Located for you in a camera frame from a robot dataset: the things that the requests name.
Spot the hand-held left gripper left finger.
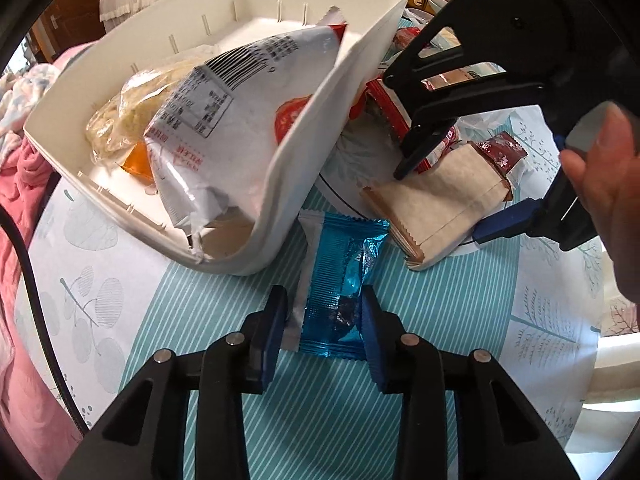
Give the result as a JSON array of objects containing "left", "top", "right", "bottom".
[{"left": 57, "top": 285, "right": 290, "bottom": 480}]

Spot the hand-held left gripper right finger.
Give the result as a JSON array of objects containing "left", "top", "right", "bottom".
[{"left": 360, "top": 285, "right": 583, "bottom": 480}]

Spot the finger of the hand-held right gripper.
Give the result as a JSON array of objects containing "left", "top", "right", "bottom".
[
  {"left": 472, "top": 170, "right": 601, "bottom": 253},
  {"left": 382, "top": 0, "right": 545, "bottom": 181}
]

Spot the red and white snack packet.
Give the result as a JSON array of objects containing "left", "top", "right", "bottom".
[{"left": 350, "top": 80, "right": 463, "bottom": 171}]

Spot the beige brown-edged snack packet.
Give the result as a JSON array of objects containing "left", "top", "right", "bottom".
[{"left": 360, "top": 142, "right": 513, "bottom": 272}]

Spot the blue foil snack packet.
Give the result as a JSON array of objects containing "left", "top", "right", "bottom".
[{"left": 280, "top": 210, "right": 391, "bottom": 361}]

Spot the white plastic tray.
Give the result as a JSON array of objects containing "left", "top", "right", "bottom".
[{"left": 22, "top": 0, "right": 412, "bottom": 277}]

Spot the white snack bag red print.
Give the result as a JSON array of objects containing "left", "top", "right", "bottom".
[{"left": 143, "top": 22, "right": 348, "bottom": 251}]

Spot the orange snack packet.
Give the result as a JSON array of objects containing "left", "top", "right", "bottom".
[{"left": 117, "top": 140, "right": 156, "bottom": 183}]

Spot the clear rice cracker packet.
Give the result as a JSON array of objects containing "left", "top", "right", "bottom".
[{"left": 85, "top": 57, "right": 201, "bottom": 161}]

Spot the person's right hand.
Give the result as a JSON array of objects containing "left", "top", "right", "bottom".
[{"left": 559, "top": 105, "right": 640, "bottom": 307}]

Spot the dark red snack packet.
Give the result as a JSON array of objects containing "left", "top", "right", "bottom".
[{"left": 470, "top": 132, "right": 530, "bottom": 203}]

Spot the pink bed blanket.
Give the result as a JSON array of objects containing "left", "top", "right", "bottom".
[{"left": 0, "top": 42, "right": 101, "bottom": 480}]

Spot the floral patterned quilt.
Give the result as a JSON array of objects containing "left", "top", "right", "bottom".
[{"left": 0, "top": 62, "right": 61, "bottom": 136}]

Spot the brown wooden door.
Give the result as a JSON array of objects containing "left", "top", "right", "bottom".
[{"left": 27, "top": 0, "right": 108, "bottom": 61}]

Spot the black cable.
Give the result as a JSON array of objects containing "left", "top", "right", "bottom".
[{"left": 0, "top": 205, "right": 93, "bottom": 431}]

